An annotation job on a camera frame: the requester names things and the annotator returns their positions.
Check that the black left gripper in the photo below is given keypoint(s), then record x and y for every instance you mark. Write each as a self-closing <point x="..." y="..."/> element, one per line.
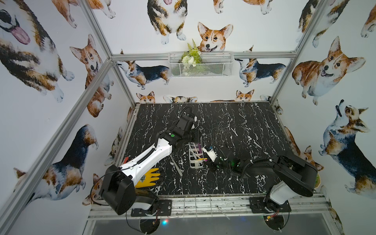
<point x="190" y="129"/>

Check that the white toothbrush holder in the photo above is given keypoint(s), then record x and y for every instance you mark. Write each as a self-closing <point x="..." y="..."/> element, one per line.
<point x="194" y="155"/>

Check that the grey toothbrush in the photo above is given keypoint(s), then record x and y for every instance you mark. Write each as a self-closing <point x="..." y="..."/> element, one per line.
<point x="176" y="167"/>

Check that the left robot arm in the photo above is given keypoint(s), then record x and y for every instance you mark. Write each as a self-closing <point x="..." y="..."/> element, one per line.
<point x="119" y="183"/>

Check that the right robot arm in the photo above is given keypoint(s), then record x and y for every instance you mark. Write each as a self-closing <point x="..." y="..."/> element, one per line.
<point x="297" y="176"/>

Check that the yellow work glove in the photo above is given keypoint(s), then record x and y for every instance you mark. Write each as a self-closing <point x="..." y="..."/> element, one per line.
<point x="151" y="179"/>

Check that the green fern plant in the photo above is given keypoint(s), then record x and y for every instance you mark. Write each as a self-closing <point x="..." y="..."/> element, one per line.
<point x="191" y="59"/>

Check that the potted green plant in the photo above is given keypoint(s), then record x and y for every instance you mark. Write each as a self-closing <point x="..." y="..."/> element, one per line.
<point x="317" y="181"/>

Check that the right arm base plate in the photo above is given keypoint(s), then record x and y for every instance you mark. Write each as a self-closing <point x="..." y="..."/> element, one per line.
<point x="266" y="205"/>

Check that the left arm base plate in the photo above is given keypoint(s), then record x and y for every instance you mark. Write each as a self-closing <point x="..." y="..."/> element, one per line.
<point x="157" y="207"/>

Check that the white wire basket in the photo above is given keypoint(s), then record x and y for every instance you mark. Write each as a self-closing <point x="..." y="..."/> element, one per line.
<point x="218" y="64"/>

